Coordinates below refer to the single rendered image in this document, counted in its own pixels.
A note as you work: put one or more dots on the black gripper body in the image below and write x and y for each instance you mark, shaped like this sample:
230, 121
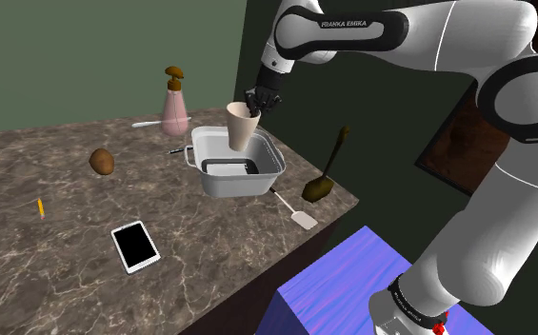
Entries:
268, 86

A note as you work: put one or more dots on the beige tapered cup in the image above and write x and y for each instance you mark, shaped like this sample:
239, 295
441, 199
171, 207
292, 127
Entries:
241, 127

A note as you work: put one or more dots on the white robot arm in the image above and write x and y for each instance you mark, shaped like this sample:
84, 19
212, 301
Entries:
491, 37

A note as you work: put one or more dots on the pink pump bottle brown top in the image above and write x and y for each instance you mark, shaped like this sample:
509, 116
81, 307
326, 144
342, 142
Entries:
174, 113

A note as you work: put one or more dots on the white slim utensil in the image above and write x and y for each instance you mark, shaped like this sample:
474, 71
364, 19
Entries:
145, 124

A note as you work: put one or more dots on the white spatula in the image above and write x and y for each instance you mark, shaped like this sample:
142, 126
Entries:
303, 219

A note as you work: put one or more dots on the brown potato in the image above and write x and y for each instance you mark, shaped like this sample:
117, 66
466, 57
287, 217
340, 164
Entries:
101, 161

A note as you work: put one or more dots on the white tablet black screen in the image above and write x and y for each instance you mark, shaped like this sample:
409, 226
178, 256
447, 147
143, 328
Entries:
135, 246

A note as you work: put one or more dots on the blue purple robot stand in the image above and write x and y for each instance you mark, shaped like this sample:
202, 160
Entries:
338, 283

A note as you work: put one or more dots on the yellow pencil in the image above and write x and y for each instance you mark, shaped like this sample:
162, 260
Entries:
40, 208

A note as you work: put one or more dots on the brown panel with black frame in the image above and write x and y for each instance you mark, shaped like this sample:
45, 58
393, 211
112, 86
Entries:
459, 148

